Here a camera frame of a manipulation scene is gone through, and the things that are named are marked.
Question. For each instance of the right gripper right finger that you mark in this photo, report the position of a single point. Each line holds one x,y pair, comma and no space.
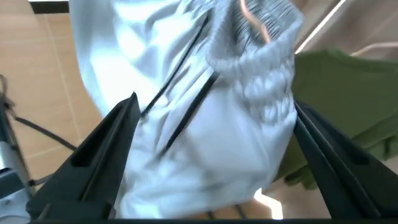
351,186

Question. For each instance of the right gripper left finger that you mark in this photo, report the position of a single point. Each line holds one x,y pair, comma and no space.
87,180

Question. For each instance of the green long-sleeved shirt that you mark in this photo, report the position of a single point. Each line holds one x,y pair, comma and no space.
342,93

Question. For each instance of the pale grey garment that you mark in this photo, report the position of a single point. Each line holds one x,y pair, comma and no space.
217,140

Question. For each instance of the beige curtain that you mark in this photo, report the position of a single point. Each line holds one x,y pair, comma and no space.
357,21

